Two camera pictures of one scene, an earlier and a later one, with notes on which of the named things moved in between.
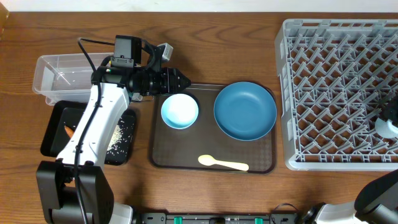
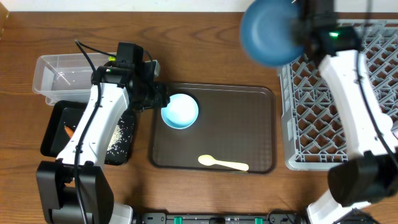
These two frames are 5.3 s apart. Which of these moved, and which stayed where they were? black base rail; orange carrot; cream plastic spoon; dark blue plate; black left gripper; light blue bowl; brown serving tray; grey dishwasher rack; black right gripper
Moved: black left gripper; dark blue plate; black right gripper
Stayed: grey dishwasher rack; orange carrot; light blue bowl; black base rail; brown serving tray; cream plastic spoon
